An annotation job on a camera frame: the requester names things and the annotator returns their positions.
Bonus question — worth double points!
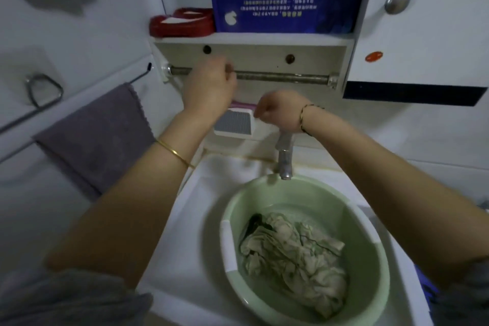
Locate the dark purple towel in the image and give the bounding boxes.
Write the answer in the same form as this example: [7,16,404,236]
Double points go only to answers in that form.
[33,82,156,202]

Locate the thin cord bracelet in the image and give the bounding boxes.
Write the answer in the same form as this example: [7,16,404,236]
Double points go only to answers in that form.
[298,103,325,135]

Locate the person's left forearm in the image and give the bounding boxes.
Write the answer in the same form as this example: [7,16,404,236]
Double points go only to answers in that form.
[44,110,214,290]

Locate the white wall cabinet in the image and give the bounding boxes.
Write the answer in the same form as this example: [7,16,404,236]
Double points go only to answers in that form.
[147,0,489,107]

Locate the gold bangle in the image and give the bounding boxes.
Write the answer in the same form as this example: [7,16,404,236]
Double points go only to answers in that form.
[155,139,196,169]

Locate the light green plastic basin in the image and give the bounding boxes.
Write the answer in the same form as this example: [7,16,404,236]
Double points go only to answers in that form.
[220,174,391,326]

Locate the metal wall hook ring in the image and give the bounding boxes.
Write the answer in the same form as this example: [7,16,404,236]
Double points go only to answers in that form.
[24,72,65,110]

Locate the red soap dish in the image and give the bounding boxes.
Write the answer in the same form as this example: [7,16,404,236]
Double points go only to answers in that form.
[149,8,215,38]

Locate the white wall box grey ribbed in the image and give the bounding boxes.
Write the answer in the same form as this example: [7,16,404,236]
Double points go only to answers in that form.
[213,107,257,140]

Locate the person's left hand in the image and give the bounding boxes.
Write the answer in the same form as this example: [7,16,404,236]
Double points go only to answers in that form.
[181,55,238,118]

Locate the metal faucet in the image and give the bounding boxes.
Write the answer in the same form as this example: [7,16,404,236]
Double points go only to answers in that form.
[275,131,295,180]

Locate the person's right forearm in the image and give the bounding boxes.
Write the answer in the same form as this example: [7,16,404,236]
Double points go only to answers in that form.
[300,106,489,292]

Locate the cream leaf-patterned clothes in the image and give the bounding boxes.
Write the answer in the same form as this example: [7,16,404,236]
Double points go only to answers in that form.
[239,212,349,319]

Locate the round metal cabinet knob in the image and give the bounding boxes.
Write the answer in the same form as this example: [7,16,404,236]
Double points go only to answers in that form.
[384,0,412,15]

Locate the person's right hand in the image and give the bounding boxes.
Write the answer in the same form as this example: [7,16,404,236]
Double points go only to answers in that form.
[254,89,310,133]

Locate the white ceramic sink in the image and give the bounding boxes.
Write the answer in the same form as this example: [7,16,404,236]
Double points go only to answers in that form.
[135,153,434,326]

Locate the rusty metal towel bar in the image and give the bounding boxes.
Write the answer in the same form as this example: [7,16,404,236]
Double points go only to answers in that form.
[160,63,340,90]

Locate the metal towel rail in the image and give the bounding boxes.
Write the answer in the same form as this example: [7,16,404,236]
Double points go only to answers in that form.
[0,63,153,164]

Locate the person's grey patterned shirt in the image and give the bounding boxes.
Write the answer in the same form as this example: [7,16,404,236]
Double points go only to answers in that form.
[0,257,489,326]

